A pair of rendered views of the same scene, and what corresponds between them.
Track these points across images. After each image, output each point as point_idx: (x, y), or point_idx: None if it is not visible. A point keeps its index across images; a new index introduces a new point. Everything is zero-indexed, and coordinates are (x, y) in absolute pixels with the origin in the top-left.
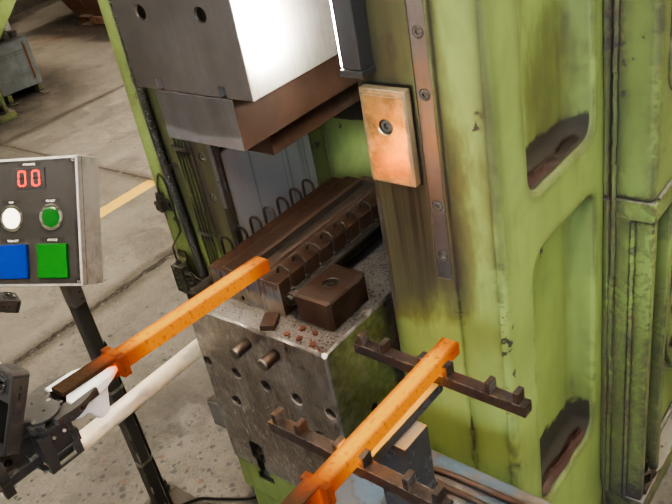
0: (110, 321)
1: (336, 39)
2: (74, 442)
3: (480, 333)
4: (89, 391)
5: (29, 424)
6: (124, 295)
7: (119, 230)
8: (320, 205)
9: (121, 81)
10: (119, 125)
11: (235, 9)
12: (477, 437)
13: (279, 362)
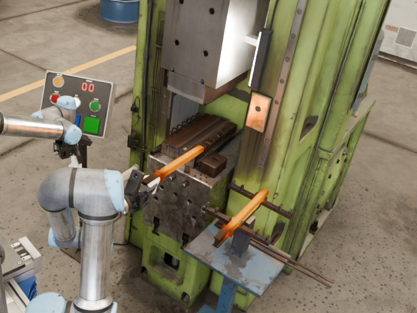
0: (42, 149)
1: (241, 69)
2: (146, 200)
3: (267, 189)
4: (155, 184)
5: (138, 192)
6: None
7: (41, 100)
8: (205, 125)
9: (31, 9)
10: (33, 37)
11: (221, 56)
12: None
13: (187, 185)
